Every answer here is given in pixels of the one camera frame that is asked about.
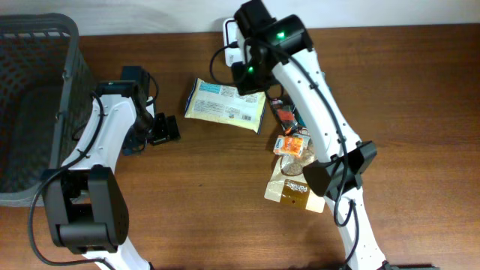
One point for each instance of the yellow snack bag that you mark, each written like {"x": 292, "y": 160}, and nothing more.
{"x": 223, "y": 104}

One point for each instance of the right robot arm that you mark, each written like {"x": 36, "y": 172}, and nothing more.
{"x": 280, "y": 51}

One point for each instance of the dark red snack packet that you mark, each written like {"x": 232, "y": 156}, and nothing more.
{"x": 285, "y": 112}

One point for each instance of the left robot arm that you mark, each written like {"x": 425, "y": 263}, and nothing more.
{"x": 85, "y": 208}

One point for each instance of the grey plastic mesh basket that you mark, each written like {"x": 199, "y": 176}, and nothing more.
{"x": 45, "y": 95}

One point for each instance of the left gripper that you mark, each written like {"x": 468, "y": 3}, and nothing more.
{"x": 166, "y": 130}

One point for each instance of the orange snack packet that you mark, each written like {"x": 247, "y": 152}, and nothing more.
{"x": 288, "y": 145}

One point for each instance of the white barcode scanner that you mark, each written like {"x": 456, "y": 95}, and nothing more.
{"x": 234, "y": 42}

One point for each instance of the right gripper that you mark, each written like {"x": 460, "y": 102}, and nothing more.
{"x": 244, "y": 85}

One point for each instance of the beige cookie pouch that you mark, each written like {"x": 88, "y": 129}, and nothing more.
{"x": 288, "y": 186}

